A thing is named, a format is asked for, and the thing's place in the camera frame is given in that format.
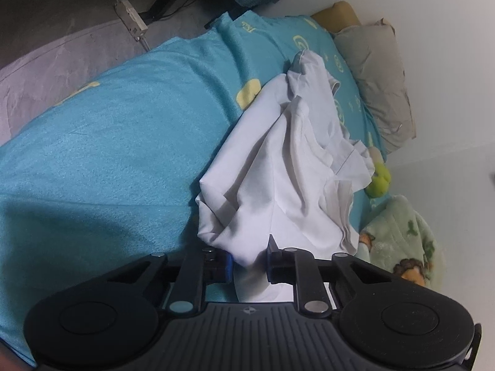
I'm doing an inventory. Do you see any turquoise bed sheet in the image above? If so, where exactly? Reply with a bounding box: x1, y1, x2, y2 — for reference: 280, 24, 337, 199
0, 10, 387, 368

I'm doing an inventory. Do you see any white power strip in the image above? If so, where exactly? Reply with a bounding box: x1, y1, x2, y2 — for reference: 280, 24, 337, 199
113, 0, 149, 43

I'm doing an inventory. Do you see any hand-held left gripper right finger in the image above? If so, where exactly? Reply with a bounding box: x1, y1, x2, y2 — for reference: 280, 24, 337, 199
267, 234, 392, 314

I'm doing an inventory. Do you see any yellow cushion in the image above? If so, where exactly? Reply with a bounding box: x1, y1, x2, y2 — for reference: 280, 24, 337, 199
311, 1, 363, 34

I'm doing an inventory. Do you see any green plush toy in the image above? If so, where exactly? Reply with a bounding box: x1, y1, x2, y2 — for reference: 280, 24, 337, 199
364, 148, 392, 198

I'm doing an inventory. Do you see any grey pillow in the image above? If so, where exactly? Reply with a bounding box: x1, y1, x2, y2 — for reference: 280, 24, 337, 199
333, 19, 417, 154

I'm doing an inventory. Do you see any white t-shirt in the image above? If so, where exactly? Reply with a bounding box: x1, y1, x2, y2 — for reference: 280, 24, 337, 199
194, 50, 377, 303

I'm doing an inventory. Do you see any lion printed fleece blanket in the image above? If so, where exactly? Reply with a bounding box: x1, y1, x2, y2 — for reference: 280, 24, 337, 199
355, 194, 440, 289

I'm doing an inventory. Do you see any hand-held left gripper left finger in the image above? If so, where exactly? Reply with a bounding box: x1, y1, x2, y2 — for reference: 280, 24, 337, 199
107, 248, 235, 314

